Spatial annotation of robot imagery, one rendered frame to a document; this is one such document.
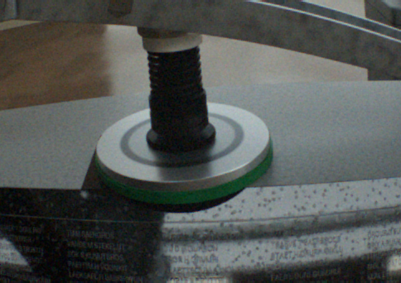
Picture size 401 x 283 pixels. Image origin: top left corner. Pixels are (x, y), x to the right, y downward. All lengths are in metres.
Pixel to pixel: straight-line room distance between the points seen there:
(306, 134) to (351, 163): 0.10
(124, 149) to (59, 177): 0.10
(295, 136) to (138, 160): 0.21
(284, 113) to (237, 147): 0.17
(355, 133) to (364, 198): 0.14
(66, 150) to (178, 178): 0.22
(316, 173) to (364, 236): 0.11
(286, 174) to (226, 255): 0.12
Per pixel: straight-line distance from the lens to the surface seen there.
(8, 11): 0.59
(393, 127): 0.81
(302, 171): 0.69
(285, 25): 0.63
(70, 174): 0.73
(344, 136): 0.77
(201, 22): 0.61
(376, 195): 0.67
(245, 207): 0.66
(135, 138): 0.73
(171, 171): 0.65
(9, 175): 0.76
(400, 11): 1.67
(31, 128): 0.90
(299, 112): 0.84
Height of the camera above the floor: 1.18
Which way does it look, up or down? 26 degrees down
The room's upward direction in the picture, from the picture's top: 5 degrees counter-clockwise
